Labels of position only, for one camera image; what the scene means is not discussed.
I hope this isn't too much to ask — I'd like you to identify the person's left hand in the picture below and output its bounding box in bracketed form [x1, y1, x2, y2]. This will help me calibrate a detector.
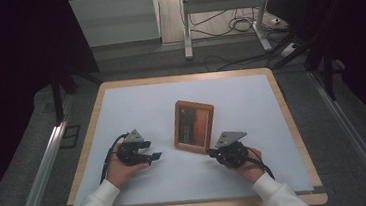
[104, 145, 152, 191]

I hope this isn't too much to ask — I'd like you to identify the white metal desk frame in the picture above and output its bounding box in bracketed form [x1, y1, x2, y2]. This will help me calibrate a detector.
[180, 0, 280, 61]

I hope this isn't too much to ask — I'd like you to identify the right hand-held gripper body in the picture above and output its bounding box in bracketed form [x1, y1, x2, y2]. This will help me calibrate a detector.
[214, 130, 251, 170]

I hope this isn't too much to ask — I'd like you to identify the white cabinet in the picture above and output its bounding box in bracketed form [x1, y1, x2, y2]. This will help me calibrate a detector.
[69, 0, 163, 50]

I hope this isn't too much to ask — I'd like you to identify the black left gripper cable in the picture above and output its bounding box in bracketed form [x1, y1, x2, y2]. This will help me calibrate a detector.
[96, 133, 134, 185]

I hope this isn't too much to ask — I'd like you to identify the person's right hand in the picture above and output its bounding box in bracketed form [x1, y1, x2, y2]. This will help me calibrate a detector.
[231, 145, 266, 187]

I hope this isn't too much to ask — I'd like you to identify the black floor cable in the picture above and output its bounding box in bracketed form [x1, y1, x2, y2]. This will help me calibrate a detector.
[203, 48, 289, 74]

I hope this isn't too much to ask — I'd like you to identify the wooden picture frame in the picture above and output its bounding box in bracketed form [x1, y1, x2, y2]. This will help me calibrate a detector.
[170, 96, 219, 157]

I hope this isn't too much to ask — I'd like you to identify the tangle of floor cables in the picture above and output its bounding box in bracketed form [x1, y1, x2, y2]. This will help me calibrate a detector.
[188, 5, 268, 40]

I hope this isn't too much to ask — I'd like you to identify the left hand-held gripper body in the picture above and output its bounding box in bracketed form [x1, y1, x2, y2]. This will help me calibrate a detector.
[114, 128, 147, 168]

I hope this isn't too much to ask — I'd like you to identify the dark curtain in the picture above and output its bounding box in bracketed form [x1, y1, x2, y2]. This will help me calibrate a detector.
[266, 0, 366, 143]
[0, 0, 111, 206]

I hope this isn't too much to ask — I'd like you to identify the white power strip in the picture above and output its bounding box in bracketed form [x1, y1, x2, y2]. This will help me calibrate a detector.
[279, 42, 299, 58]

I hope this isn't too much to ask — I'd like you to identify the aluminium rail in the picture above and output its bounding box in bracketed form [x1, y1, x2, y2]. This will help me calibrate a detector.
[307, 66, 366, 206]
[3, 121, 76, 206]

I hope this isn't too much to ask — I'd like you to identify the white table mat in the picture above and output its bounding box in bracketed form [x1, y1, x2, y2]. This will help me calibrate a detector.
[62, 70, 315, 206]

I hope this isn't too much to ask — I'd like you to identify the black metal stand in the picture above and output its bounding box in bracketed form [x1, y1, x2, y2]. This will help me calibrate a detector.
[49, 66, 106, 125]
[266, 29, 339, 106]

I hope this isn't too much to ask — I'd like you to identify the black floor grille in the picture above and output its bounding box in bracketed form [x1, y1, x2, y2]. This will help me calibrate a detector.
[58, 124, 82, 150]

